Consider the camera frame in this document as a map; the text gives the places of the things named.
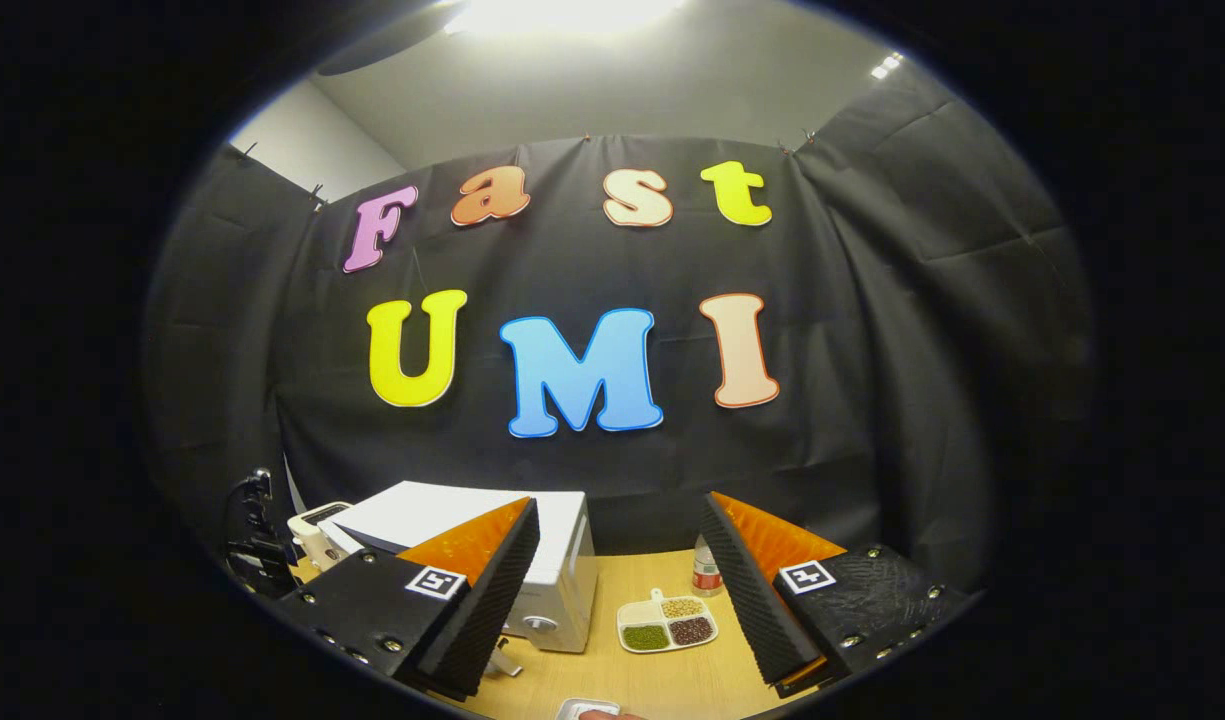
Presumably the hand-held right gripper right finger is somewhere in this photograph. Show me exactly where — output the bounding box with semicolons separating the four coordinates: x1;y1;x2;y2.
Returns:
699;492;971;698

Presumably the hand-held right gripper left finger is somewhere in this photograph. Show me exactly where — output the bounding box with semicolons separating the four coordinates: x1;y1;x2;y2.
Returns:
275;497;541;701

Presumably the white microwave oven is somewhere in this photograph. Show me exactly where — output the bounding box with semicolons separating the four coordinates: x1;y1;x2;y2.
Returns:
332;482;598;653

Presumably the clear plastic bottle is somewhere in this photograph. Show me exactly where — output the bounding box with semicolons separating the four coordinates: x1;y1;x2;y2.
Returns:
692;535;725;598

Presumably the white toaster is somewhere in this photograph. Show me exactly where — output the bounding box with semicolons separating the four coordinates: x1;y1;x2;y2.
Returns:
287;502;353;571

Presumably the white divided plate of beans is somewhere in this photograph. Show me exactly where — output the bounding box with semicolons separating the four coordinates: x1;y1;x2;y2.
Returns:
617;588;720;654

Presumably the black backdrop cloth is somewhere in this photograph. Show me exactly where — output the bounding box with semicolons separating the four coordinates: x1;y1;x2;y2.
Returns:
142;85;1093;601

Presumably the large ceiling light panel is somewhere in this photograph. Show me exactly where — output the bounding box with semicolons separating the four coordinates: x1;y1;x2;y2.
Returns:
447;0;688;36

